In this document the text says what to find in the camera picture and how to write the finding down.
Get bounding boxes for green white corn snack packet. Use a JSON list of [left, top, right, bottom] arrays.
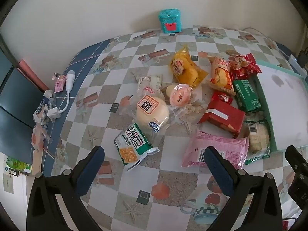
[[114, 123, 160, 172]]

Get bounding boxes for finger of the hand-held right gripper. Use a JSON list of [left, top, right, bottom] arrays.
[[285, 146, 308, 174]]

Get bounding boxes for reddish brown board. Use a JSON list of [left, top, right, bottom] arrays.
[[18, 59, 50, 92]]

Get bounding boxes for small pink bun packet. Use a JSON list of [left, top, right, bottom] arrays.
[[166, 83, 194, 106]]

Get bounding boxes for white tray with teal rim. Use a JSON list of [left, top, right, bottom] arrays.
[[250, 60, 308, 152]]

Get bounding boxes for crumpled blue white wrappers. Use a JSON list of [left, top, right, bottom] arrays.
[[32, 90, 57, 126]]

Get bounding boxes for white charging cable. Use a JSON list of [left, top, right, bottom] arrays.
[[47, 70, 75, 119]]

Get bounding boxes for white power strip cable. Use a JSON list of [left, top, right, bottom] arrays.
[[241, 28, 289, 56]]

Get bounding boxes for checked printed tablecloth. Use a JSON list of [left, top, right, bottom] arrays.
[[31, 25, 308, 231]]

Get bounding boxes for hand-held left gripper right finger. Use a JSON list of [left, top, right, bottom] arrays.
[[204, 146, 283, 231]]

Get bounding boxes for orange striped snack packet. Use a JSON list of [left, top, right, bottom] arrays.
[[208, 56, 236, 95]]

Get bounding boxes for white bread packet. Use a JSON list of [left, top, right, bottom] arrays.
[[137, 74, 163, 97]]

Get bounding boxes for red flower print snack bag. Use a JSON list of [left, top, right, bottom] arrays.
[[228, 53, 262, 80]]

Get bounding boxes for teal tin box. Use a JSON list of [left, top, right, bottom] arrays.
[[158, 9, 182, 33]]

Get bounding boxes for small red candy packet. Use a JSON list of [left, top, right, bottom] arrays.
[[211, 91, 233, 105]]

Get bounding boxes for crumpled orange wrapper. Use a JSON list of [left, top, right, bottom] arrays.
[[31, 125, 52, 174]]

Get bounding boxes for black charger plug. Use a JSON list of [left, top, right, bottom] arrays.
[[298, 50, 308, 68]]

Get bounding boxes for white power strip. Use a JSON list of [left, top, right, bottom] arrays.
[[287, 54, 306, 70]]

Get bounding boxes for green patterned item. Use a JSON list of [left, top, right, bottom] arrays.
[[7, 157, 32, 174]]

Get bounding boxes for red snack box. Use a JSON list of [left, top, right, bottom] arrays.
[[198, 100, 246, 139]]

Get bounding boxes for yellow snack bag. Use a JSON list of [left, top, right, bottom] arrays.
[[171, 44, 208, 86]]

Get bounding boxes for small pink sachet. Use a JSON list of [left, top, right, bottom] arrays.
[[53, 74, 66, 93]]

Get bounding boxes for dark window panel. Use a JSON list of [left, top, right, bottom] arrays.
[[0, 53, 46, 150]]

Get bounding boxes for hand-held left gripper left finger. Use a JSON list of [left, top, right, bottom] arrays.
[[26, 146, 105, 231]]

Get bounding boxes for pink snack packet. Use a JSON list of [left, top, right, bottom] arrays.
[[182, 129, 249, 169]]

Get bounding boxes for round rice cake packet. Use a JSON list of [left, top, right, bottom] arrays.
[[242, 114, 271, 165]]

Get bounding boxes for round bun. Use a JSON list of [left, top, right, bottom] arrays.
[[125, 94, 183, 134]]

